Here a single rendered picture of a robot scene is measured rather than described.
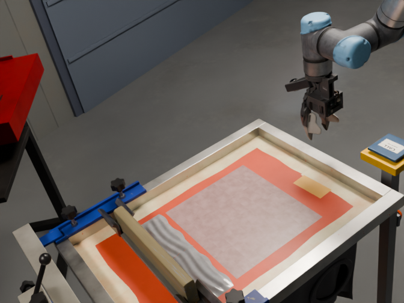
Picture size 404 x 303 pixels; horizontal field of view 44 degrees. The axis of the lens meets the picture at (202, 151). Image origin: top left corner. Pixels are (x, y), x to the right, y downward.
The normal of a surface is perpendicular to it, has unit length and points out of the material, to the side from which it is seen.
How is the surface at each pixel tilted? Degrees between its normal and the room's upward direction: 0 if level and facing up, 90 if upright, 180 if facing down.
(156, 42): 90
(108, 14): 90
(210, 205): 0
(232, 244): 0
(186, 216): 0
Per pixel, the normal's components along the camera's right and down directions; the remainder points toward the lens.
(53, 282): -0.18, -0.80
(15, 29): 0.76, 0.26
